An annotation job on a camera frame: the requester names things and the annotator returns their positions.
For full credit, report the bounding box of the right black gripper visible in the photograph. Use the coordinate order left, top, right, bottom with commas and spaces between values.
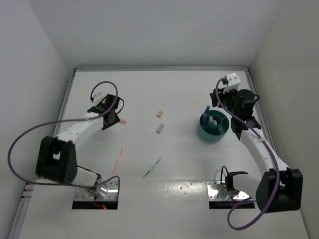
210, 85, 238, 118

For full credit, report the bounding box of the blue correction tape pen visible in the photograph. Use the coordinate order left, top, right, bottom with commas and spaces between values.
202, 105, 210, 125

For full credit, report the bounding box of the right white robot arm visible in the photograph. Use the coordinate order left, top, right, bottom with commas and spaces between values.
210, 88, 303, 213

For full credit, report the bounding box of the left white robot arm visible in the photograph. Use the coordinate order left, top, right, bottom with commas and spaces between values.
35, 94, 124, 191

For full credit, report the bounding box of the teal round divided container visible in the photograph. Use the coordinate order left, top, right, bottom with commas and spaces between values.
197, 110, 230, 142

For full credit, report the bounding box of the small yellow eraser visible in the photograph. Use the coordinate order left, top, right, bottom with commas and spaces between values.
157, 111, 163, 118

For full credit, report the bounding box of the pink pen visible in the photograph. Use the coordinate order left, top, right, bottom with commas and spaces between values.
112, 147, 124, 175

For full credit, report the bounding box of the beige eraser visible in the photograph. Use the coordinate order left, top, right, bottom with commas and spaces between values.
156, 124, 164, 133

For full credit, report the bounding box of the green pen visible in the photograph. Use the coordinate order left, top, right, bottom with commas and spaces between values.
141, 156, 163, 180

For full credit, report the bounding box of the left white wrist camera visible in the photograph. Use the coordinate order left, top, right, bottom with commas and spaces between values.
93, 92, 102, 98

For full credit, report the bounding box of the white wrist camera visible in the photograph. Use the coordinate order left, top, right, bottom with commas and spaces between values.
93, 92, 102, 98
222, 73, 241, 89

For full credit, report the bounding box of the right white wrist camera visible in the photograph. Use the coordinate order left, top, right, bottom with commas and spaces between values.
222, 73, 241, 89

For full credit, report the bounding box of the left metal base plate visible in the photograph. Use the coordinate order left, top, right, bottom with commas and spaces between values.
73, 181, 119, 202

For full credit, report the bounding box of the metal base plate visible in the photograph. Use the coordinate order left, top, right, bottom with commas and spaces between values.
206, 180, 250, 202
73, 181, 119, 202

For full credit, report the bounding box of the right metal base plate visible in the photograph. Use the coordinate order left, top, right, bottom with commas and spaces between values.
206, 180, 250, 202

